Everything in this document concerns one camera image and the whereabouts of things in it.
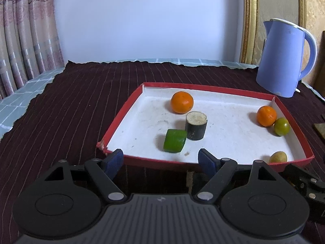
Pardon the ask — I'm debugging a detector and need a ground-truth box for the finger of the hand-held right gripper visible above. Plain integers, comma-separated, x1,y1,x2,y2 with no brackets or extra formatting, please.
283,163,325,202

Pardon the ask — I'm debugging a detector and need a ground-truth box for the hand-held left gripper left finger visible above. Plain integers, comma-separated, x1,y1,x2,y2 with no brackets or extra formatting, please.
38,149,127,204

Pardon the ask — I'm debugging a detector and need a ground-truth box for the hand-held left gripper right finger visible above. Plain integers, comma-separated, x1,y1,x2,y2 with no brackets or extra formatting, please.
197,148,284,205

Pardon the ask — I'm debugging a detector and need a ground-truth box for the red cardboard tray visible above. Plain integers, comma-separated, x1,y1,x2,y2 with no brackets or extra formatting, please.
96,82,315,172

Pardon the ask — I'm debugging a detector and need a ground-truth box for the dark sugarcane piece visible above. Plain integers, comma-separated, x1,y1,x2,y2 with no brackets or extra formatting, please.
185,111,208,141

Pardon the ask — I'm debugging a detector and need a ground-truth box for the small yellow fruit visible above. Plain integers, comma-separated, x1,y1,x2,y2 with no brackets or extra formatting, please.
269,151,288,163

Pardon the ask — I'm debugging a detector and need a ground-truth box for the green cut fruit piece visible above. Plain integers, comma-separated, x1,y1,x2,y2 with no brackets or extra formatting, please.
163,129,187,153

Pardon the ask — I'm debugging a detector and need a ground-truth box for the large orange tangerine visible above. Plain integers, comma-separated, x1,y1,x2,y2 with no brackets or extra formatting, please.
171,91,194,114

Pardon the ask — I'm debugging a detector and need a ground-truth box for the small orange tangerine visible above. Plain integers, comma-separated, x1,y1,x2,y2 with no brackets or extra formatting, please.
257,106,277,127

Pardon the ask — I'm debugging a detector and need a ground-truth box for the green round citrus fruit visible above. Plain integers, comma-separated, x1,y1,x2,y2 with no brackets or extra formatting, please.
274,117,290,136

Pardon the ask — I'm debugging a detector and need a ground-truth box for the dark maroon striped cloth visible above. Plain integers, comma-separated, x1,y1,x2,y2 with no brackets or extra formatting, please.
0,61,325,244

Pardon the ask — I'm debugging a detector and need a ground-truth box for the blue electric kettle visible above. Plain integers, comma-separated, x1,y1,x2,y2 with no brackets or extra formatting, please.
256,18,318,98

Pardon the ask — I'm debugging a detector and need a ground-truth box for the wooden headboard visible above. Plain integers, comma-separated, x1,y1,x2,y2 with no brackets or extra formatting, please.
315,30,325,88

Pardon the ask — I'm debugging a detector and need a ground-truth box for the pink patterned curtain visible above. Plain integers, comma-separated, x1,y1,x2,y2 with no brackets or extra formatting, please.
0,0,65,99

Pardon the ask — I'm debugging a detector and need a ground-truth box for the gold ornate frame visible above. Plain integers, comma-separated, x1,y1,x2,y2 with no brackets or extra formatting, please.
239,0,307,65

